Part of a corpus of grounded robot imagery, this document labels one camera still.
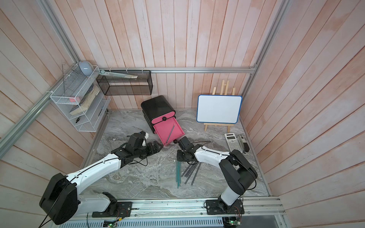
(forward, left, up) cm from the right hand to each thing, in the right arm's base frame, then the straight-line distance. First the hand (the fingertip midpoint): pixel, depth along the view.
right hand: (179, 156), depth 92 cm
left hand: (-2, +13, +10) cm, 16 cm away
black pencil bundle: (-9, -7, -3) cm, 11 cm away
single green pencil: (+16, +6, +4) cm, 18 cm away
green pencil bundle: (-10, 0, -1) cm, 10 cm away
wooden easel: (+24, -36, +3) cm, 44 cm away
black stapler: (+9, -44, +1) cm, 45 cm away
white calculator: (+12, -37, 0) cm, 39 cm away
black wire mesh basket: (+47, +49, +22) cm, 71 cm away
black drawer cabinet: (+46, +23, -1) cm, 51 cm away
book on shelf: (+18, +53, +32) cm, 65 cm away
